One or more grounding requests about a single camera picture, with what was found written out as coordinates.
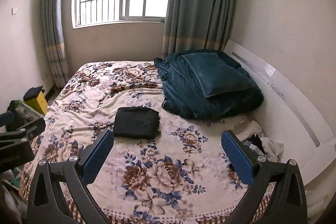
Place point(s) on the floral blanket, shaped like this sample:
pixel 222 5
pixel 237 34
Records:
pixel 162 174

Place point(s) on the white cloth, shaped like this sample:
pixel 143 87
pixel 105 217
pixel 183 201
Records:
pixel 273 146

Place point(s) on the yellow stool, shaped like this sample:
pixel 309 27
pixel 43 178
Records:
pixel 39 103

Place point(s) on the teal pillow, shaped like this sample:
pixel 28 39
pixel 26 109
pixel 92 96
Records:
pixel 218 74

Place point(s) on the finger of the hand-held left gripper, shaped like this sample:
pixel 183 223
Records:
pixel 5 118
pixel 31 128

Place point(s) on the white headboard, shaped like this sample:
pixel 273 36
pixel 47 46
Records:
pixel 288 108

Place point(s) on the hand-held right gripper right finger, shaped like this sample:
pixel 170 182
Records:
pixel 237 158

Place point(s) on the white wall outlet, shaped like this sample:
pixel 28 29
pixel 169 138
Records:
pixel 14 11

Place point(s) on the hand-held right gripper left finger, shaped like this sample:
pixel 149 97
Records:
pixel 97 155

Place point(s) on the black striped garment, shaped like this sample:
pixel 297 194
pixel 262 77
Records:
pixel 136 121

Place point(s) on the teal blanket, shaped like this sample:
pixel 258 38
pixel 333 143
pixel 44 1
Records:
pixel 183 103

